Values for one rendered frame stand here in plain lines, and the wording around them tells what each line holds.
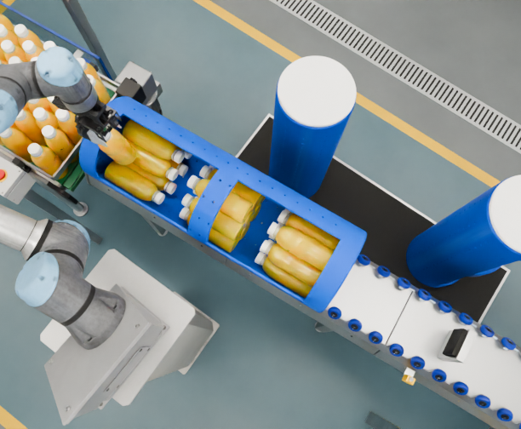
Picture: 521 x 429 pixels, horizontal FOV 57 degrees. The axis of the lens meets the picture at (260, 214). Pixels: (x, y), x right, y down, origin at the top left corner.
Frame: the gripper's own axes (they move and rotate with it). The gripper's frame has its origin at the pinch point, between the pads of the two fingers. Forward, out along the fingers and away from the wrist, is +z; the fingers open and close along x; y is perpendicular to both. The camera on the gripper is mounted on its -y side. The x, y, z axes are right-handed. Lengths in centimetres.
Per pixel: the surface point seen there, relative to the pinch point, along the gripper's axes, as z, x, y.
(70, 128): 29.3, 2.5, -26.0
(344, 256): 12, 7, 73
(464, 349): 27, 5, 117
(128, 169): 28.0, 0.0, -0.2
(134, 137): 20.9, 8.6, -1.7
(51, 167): 33.9, -11.5, -25.5
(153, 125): 13.2, 12.9, 4.7
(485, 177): 135, 119, 128
